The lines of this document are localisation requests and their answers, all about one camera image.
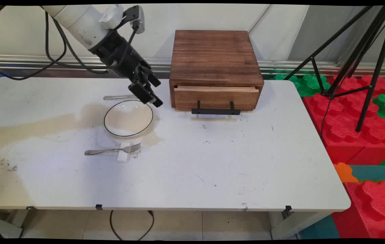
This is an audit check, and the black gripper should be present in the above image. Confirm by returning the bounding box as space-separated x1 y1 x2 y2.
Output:
89 30 163 108

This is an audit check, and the light wooden drawer black handle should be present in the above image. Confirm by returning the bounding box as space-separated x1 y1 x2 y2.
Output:
174 85 260 116

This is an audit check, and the white plate black rim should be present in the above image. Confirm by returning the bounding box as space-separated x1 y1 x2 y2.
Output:
104 100 154 138

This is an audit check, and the dark wooden drawer cabinet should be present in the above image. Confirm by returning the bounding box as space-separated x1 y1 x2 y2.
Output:
169 30 264 111

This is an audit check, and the small white block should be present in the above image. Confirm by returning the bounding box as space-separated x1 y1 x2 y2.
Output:
117 142 136 163

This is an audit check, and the silver metal fork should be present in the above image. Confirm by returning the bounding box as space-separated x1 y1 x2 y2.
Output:
84 143 142 156

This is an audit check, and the large red foam block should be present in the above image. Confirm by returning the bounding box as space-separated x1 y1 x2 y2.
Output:
302 75 385 165

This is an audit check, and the grey table leg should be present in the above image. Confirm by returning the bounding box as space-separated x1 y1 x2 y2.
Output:
270 211 329 241
0 210 30 240

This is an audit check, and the orange foam piece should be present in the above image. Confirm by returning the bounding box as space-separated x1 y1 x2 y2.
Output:
333 162 359 183

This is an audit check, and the teal foam mat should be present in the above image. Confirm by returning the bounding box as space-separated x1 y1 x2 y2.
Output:
348 165 385 182

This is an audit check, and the silver spoon handle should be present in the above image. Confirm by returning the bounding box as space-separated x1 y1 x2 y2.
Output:
103 95 139 101

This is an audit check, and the thin black camera cable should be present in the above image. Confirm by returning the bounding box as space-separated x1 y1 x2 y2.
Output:
111 20 140 69

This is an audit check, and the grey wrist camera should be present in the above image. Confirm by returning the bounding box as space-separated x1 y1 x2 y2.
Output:
123 5 145 35

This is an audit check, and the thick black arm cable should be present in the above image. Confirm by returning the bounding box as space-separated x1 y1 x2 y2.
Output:
0 11 109 81

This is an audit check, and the aluminium wall rail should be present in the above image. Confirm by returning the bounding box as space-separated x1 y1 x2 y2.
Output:
0 54 385 78

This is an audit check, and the black floor cable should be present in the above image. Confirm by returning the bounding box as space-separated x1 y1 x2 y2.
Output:
109 210 155 241

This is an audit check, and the black camera tripod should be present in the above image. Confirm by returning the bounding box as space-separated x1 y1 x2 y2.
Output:
282 5 385 133

